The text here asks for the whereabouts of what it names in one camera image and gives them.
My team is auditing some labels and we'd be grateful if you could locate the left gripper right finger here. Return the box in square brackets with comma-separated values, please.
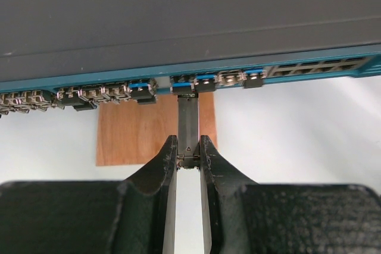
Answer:
[199, 136, 380, 253]

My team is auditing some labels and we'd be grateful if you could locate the black blue network switch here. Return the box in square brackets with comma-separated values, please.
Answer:
[1, 0, 380, 115]

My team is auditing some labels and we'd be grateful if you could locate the wooden base board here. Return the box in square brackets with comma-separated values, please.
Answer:
[95, 92, 218, 167]

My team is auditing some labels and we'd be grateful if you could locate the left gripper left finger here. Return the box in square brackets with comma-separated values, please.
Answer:
[1, 136, 177, 253]

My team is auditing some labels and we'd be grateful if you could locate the silver SFP module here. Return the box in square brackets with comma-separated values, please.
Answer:
[177, 94, 199, 169]

